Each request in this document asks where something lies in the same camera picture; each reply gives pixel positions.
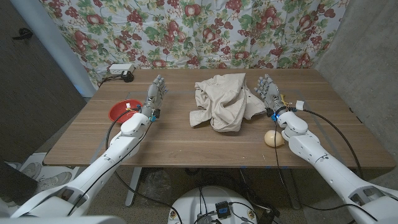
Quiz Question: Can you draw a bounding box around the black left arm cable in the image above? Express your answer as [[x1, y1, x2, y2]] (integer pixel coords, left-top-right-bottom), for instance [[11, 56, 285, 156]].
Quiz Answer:
[[67, 107, 156, 217]]

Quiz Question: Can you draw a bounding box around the clear plastic bag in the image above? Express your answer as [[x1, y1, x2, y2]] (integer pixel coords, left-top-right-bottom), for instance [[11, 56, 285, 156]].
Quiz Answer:
[[141, 169, 174, 203]]

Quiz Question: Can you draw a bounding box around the black wall hook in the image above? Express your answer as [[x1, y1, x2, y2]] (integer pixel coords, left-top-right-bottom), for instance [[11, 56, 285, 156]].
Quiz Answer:
[[12, 27, 34, 40]]

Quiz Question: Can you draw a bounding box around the pale grey column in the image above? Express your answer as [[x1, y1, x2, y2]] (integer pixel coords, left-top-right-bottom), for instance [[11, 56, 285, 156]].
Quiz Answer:
[[9, 0, 97, 98]]

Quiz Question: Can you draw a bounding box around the white sneaker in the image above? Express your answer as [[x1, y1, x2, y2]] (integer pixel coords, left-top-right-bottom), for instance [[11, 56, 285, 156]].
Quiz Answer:
[[37, 171, 73, 192], [18, 161, 43, 180]]

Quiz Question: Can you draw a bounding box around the black box with blue label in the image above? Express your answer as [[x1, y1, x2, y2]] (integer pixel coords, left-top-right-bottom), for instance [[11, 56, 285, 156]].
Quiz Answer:
[[215, 200, 231, 219]]

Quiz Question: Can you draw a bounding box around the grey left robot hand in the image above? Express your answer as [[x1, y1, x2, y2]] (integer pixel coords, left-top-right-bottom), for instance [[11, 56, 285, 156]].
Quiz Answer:
[[141, 74, 169, 118]]

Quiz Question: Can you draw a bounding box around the white robot torso edge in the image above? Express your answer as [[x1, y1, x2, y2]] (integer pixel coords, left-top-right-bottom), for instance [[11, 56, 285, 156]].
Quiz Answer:
[[0, 216, 126, 224]]

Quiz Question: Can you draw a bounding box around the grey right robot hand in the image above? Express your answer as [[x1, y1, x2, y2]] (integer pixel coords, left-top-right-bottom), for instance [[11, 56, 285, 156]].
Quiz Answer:
[[254, 73, 289, 116]]

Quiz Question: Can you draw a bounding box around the red bowl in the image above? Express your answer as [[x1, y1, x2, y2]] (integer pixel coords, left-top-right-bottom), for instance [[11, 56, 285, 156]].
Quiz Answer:
[[108, 99, 144, 124]]

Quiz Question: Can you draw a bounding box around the floral fruit print backdrop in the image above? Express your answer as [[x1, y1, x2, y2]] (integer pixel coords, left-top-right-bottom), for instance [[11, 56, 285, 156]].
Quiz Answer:
[[39, 0, 351, 90]]

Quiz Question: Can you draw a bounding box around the beige jacket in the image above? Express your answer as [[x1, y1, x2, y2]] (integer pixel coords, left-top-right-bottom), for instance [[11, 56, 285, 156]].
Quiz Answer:
[[188, 73, 267, 133]]

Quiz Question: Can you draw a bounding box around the cream egg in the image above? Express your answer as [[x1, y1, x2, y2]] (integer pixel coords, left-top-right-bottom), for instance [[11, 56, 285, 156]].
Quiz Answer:
[[264, 129, 285, 148]]

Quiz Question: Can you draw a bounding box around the white power strip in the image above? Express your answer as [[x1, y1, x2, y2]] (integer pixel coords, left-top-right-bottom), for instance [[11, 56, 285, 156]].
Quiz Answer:
[[108, 63, 136, 75]]

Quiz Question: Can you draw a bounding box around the white table leg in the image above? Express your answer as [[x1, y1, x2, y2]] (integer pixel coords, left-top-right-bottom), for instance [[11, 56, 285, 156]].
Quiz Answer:
[[124, 167, 142, 207]]

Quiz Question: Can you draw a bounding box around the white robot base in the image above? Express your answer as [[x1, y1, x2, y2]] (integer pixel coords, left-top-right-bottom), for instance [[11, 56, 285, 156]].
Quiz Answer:
[[167, 185, 258, 224]]

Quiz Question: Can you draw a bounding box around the black power cord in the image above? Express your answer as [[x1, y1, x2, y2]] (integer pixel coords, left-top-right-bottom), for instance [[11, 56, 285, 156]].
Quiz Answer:
[[98, 74, 124, 88]]

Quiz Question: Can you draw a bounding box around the black power plug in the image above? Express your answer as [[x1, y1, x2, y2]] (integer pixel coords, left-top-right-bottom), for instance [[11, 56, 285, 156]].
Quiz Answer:
[[121, 70, 135, 83]]

